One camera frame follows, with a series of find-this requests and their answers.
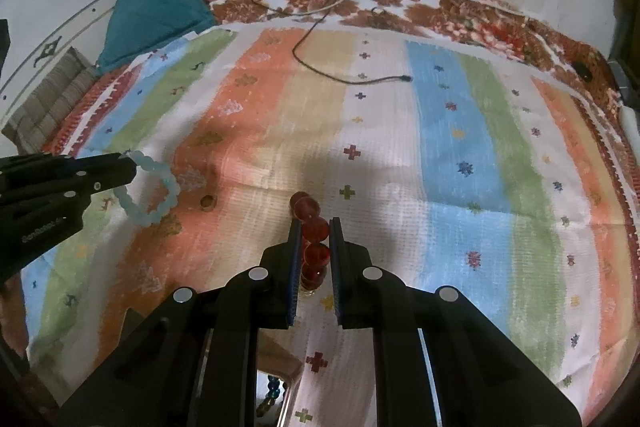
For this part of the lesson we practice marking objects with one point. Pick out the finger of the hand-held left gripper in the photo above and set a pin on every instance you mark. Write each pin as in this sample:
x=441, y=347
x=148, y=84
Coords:
x=110, y=179
x=60, y=164

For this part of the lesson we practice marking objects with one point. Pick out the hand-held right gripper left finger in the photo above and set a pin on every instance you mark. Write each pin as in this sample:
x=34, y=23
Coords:
x=295, y=267

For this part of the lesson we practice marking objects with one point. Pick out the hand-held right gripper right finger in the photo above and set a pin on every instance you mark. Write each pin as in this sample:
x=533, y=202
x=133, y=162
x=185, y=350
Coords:
x=337, y=267

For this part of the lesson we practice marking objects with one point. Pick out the metal tin box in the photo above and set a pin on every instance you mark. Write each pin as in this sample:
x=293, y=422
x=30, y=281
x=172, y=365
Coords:
x=280, y=357

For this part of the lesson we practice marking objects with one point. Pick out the brown striped cushion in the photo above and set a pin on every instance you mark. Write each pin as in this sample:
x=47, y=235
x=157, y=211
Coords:
x=50, y=102

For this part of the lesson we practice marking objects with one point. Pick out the dark object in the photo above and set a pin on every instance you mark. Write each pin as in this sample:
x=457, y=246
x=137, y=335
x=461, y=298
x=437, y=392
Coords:
x=4, y=42

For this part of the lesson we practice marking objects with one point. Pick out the striped colourful cloth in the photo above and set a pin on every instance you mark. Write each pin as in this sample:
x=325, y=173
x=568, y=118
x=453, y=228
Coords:
x=450, y=157

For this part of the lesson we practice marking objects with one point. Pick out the teal pillow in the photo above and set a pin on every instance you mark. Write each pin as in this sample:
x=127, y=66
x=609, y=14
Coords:
x=150, y=17

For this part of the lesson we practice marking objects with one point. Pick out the small black object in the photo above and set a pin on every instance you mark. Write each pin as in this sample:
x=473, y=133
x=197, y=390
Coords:
x=582, y=72

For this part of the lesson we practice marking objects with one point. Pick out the white rolled cloth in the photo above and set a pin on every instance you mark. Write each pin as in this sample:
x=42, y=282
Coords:
x=631, y=122

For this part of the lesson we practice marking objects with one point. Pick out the grey box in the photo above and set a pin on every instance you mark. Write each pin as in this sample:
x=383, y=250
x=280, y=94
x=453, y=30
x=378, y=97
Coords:
x=621, y=79

